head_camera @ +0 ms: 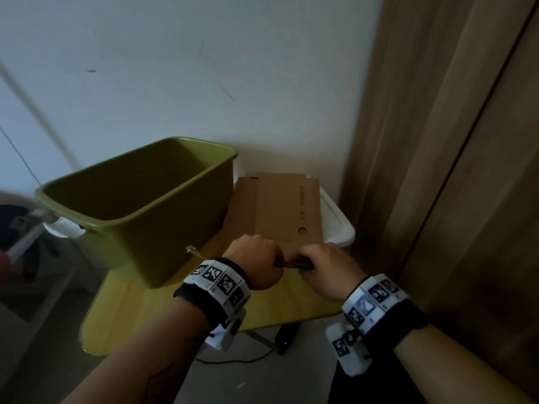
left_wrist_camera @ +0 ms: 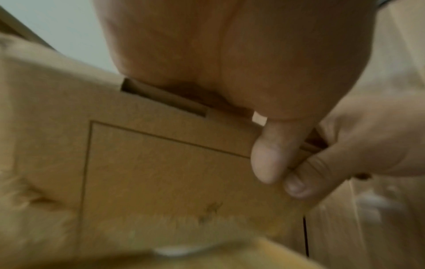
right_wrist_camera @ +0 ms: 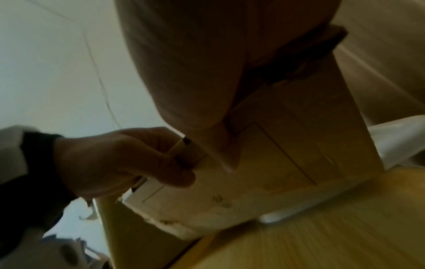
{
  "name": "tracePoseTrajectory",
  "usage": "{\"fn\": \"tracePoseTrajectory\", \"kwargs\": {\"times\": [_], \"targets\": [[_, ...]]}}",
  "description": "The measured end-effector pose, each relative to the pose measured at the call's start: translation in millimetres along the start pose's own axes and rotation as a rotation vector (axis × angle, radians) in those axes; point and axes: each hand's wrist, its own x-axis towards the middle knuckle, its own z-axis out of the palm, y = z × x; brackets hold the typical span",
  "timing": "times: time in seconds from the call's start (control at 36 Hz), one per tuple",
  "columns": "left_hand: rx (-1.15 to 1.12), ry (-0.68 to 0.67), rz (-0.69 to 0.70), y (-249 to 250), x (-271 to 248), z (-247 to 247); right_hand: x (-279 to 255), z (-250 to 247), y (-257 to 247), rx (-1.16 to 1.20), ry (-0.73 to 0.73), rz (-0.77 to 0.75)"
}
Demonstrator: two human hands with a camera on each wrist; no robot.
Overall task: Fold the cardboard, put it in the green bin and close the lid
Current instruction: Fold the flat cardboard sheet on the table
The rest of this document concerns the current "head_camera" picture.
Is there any person's right hand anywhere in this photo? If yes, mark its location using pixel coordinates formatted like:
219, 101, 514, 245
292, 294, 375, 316
295, 243, 368, 302

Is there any person's left hand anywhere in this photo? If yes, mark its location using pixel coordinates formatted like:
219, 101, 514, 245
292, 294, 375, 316
222, 235, 285, 291

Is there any brown cardboard box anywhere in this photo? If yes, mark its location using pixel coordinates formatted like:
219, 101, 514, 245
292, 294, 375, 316
222, 172, 324, 270

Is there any person's left forearm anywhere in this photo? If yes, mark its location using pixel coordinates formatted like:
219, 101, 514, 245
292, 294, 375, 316
62, 296, 211, 404

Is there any person's right forearm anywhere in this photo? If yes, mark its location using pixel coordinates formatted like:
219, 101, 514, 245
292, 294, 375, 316
393, 324, 536, 404

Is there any white plastic bin lid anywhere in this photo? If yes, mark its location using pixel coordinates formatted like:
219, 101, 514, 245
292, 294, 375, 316
318, 186, 356, 249

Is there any black power adapter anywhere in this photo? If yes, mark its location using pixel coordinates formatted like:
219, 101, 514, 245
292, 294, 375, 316
275, 321, 302, 356

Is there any olive green plastic storage bin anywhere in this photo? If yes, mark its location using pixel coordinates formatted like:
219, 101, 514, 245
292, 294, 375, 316
35, 136, 239, 289

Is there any brown curtain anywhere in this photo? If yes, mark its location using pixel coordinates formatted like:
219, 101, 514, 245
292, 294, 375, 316
338, 0, 539, 402

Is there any left wrist marker band camera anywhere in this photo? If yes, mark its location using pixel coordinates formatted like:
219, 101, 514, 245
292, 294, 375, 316
173, 257, 252, 352

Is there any wrist marker band camera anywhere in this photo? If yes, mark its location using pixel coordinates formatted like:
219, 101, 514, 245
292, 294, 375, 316
325, 273, 430, 377
173, 257, 252, 352

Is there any right wrist marker band camera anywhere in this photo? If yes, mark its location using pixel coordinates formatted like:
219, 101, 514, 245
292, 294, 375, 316
325, 273, 430, 377

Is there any black floor cable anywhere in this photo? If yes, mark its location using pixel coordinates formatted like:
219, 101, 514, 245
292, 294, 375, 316
195, 347, 277, 366

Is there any thin wall cable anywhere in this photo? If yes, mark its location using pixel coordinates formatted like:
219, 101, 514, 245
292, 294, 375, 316
0, 126, 42, 185

